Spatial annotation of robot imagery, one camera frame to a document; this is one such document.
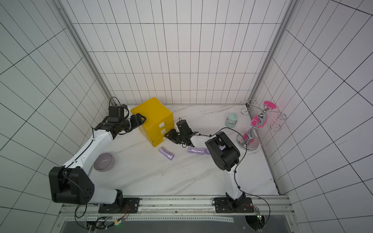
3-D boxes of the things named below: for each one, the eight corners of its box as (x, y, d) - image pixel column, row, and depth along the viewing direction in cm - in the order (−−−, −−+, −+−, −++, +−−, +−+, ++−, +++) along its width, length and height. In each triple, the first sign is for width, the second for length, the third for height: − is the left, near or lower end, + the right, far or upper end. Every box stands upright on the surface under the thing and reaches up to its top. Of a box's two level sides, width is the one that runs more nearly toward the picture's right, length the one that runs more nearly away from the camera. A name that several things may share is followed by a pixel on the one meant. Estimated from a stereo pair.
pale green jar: (230, 130, 106) (233, 121, 98) (224, 125, 109) (227, 116, 101) (235, 125, 109) (239, 116, 101) (230, 121, 112) (233, 112, 104)
